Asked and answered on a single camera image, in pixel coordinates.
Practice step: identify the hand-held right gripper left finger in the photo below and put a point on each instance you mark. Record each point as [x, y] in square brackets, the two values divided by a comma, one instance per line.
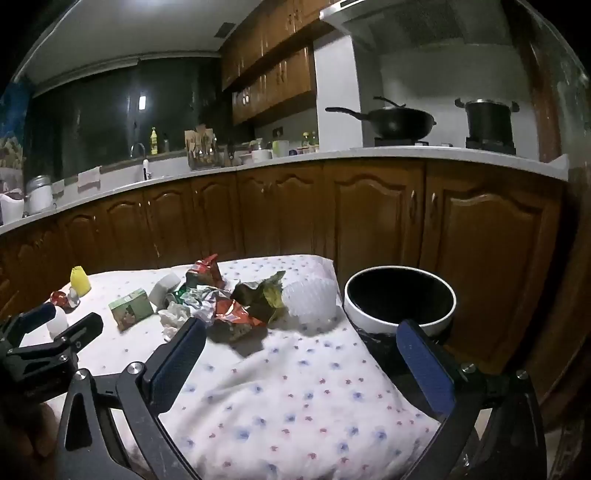
[178, 355]

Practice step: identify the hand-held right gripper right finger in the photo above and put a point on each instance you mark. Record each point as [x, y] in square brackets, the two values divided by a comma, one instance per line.
[425, 364]

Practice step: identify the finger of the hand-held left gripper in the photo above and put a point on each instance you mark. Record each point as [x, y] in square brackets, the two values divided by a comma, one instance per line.
[81, 330]
[39, 314]

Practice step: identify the white foam block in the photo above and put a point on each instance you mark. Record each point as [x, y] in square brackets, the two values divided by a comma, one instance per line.
[165, 287]

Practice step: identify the black bin with white rim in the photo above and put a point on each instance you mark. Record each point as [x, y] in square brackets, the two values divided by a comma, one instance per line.
[397, 295]

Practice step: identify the green spout pouch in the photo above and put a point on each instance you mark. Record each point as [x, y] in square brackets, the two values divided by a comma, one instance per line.
[261, 295]

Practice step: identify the small white round object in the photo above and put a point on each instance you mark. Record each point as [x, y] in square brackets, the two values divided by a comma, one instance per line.
[57, 324]

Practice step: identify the small red white wrapper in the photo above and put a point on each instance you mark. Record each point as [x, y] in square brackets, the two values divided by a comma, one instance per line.
[62, 297]

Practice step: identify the crumpled white tissue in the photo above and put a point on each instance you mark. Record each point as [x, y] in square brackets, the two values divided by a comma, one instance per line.
[173, 318]

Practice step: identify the green carton box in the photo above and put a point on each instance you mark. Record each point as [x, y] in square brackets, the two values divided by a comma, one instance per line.
[130, 308]

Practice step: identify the crumpled silver wrapper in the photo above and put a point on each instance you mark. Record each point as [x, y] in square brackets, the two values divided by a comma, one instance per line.
[201, 299]

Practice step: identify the crumpled red foil wrapper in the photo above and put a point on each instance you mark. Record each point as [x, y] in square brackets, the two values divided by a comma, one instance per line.
[235, 319]

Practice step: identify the red snack bag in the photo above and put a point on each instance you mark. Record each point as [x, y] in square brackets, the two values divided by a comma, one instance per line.
[205, 270]

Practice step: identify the white canister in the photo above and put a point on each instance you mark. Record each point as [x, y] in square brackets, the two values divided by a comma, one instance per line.
[39, 194]

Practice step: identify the white dish cloth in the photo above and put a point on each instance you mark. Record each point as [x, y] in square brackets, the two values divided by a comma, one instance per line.
[88, 178]

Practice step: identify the brown wooden lower cabinets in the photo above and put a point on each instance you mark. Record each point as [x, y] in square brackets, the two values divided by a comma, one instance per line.
[369, 217]

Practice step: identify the brown wooden cabinets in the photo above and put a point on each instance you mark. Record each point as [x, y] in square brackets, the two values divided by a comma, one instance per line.
[369, 217]
[277, 78]

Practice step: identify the metal sink faucet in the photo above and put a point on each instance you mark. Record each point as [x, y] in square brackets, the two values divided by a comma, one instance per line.
[138, 146]

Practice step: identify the yellow bottle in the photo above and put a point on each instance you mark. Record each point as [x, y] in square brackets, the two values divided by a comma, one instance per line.
[153, 142]

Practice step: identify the kitchen utensil holder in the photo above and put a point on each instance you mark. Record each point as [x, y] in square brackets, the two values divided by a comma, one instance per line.
[201, 150]

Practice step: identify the dark kitchen window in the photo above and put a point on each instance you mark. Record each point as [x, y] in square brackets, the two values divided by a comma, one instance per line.
[92, 110]

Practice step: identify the white bowl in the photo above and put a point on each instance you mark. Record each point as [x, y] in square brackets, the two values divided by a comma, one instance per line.
[261, 155]

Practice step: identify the gas stove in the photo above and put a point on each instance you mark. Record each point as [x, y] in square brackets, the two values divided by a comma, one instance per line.
[489, 146]

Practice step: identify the white and green cup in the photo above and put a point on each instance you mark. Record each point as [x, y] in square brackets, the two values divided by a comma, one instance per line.
[280, 148]

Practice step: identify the black wok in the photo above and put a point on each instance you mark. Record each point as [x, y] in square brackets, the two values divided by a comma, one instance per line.
[401, 122]

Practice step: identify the cooking oil bottles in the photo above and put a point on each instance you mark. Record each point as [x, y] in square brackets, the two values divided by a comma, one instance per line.
[309, 142]

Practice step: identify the black cooking pot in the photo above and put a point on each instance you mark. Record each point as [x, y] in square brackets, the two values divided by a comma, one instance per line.
[489, 120]

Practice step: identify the brown wooden upper cabinets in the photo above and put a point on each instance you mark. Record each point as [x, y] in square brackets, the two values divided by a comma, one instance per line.
[277, 78]

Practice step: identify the range hood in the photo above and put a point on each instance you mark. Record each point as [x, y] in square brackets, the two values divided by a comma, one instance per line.
[392, 23]

